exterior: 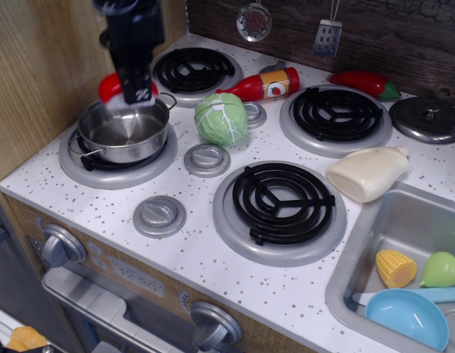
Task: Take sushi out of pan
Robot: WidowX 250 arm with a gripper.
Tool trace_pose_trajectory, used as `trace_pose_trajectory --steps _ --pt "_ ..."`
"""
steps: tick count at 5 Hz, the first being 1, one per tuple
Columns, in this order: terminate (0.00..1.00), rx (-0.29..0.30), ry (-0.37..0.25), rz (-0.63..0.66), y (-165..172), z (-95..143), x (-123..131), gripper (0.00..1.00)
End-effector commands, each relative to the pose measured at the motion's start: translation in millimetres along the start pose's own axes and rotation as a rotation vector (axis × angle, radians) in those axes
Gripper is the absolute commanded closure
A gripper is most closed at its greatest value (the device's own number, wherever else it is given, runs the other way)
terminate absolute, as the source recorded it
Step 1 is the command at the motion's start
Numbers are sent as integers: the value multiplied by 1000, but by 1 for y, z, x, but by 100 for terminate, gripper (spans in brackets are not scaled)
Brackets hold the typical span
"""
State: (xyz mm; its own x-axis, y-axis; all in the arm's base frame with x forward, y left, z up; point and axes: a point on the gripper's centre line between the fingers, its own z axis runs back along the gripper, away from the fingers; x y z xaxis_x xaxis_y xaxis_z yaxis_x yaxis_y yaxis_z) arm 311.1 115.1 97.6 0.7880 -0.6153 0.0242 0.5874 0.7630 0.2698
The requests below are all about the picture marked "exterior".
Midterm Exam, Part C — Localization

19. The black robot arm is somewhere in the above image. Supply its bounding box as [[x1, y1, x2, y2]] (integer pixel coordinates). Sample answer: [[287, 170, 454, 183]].
[[93, 0, 165, 105]]

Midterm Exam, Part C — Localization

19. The yellow toy corn piece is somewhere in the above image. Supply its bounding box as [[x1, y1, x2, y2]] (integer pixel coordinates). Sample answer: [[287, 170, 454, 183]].
[[375, 249, 418, 288]]

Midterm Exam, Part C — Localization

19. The grey stovetop knob back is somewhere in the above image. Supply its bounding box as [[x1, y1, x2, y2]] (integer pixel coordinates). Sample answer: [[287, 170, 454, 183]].
[[243, 101, 267, 130]]

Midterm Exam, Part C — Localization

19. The orange object bottom left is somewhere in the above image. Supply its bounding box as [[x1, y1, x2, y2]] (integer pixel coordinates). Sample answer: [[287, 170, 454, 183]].
[[6, 326, 48, 352]]

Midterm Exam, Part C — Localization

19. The right grey oven knob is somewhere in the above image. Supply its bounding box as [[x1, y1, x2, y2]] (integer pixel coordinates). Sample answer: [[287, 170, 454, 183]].
[[190, 301, 243, 352]]

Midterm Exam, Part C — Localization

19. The grey stovetop knob middle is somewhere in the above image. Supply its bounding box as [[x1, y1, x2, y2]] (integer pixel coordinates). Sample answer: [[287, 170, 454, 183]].
[[184, 143, 231, 178]]

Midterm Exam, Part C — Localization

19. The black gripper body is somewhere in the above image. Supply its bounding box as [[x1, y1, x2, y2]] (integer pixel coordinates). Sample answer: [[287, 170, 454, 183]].
[[98, 7, 165, 79]]

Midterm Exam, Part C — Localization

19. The cream toy mayonnaise bottle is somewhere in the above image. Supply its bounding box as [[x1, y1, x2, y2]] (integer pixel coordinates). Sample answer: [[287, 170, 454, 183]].
[[326, 146, 409, 203]]

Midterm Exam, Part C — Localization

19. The steel pot lid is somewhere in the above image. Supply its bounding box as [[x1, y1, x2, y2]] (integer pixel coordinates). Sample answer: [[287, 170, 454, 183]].
[[390, 97, 455, 144]]

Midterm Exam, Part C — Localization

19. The red and white toy sushi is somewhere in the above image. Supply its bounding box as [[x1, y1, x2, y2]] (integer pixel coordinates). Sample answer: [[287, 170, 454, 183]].
[[98, 73, 159, 110]]

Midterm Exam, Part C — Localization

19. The grey oven door handle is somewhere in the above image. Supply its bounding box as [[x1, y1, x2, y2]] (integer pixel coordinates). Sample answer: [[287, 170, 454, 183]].
[[42, 267, 196, 352]]

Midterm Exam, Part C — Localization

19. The back left black burner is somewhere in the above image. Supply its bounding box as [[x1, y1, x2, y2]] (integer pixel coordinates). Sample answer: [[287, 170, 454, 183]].
[[151, 47, 243, 108]]

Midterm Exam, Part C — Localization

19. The front right black burner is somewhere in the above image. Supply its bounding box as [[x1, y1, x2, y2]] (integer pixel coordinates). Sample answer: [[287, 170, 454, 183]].
[[212, 161, 347, 267]]

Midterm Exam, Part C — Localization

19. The back right black burner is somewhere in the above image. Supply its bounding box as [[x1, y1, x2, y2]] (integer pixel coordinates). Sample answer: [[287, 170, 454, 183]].
[[279, 85, 393, 159]]

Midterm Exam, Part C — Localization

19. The grey oven knob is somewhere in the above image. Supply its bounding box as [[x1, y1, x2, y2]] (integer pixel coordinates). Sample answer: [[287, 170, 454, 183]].
[[42, 224, 87, 268], [190, 301, 243, 352]]

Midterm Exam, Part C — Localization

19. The grey stovetop knob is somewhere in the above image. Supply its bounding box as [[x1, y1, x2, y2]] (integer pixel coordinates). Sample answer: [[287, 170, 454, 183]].
[[243, 101, 267, 130], [184, 143, 231, 178], [132, 196, 187, 239]]

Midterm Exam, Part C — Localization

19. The red toy chili pepper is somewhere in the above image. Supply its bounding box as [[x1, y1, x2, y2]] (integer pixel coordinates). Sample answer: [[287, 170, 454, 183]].
[[329, 71, 401, 101]]

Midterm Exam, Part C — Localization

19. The hanging steel spatula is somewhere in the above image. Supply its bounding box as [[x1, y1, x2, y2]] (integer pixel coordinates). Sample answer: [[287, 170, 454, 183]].
[[312, 0, 343, 57]]

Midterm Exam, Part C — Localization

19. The black burner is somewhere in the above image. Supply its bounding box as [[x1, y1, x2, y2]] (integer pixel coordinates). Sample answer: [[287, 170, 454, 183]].
[[279, 85, 393, 159], [212, 161, 347, 267], [59, 124, 178, 190], [151, 47, 243, 108]]

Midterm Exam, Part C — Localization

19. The red toy ketchup bottle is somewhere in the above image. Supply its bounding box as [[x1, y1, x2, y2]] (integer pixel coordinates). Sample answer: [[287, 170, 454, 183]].
[[215, 68, 300, 101]]

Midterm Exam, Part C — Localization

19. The hanging steel skimmer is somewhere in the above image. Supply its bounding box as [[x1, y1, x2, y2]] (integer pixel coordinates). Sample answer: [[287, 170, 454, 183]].
[[236, 1, 272, 43]]

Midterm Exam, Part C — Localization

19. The front left black burner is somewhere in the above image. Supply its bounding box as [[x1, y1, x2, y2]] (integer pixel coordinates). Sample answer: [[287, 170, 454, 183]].
[[59, 124, 178, 190]]

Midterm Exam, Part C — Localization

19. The steel toy sink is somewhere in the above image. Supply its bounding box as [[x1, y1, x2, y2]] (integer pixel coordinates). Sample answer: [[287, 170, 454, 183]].
[[326, 182, 455, 352]]

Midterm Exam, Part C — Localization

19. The small steel pan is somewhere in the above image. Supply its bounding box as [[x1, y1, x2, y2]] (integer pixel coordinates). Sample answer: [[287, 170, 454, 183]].
[[68, 93, 177, 164]]

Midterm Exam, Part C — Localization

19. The left grey oven knob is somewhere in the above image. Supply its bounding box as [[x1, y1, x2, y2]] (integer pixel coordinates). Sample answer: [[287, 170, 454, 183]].
[[42, 224, 87, 268]]

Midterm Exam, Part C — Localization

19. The green toy cabbage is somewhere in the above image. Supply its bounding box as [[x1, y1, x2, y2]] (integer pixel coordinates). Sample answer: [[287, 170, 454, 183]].
[[194, 93, 248, 146]]

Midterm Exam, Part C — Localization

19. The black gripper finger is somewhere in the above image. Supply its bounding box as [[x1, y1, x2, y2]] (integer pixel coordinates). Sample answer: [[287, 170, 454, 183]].
[[137, 72, 152, 100], [119, 75, 137, 104]]

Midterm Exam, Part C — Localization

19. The grey stovetop knob front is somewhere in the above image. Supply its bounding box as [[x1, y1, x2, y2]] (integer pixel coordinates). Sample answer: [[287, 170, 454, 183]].
[[132, 196, 187, 239]]

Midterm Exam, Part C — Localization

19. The green toy pear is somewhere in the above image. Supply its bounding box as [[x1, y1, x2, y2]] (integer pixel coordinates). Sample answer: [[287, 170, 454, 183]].
[[420, 252, 455, 288]]

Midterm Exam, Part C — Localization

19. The light blue toy ladle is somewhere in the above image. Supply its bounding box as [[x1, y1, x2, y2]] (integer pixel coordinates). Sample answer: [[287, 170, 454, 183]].
[[352, 287, 455, 352]]

